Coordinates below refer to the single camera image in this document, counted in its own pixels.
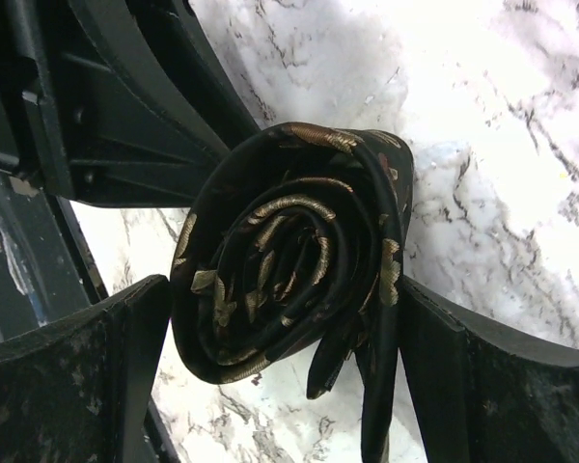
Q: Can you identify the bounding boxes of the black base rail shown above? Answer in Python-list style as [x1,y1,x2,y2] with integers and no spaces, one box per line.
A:
[0,174,178,462]

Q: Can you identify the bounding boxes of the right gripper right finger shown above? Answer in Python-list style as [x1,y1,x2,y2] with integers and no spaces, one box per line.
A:
[400,278,579,462]

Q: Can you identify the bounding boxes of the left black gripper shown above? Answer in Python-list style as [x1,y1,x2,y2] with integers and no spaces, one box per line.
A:
[0,1,232,205]

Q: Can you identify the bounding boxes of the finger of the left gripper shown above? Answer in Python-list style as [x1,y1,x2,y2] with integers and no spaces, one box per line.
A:
[125,1,259,159]

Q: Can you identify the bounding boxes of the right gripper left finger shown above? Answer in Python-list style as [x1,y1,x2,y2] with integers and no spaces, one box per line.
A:
[0,275,172,462]

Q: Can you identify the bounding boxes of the black floral necktie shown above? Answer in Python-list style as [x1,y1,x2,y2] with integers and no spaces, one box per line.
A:
[170,122,414,462]

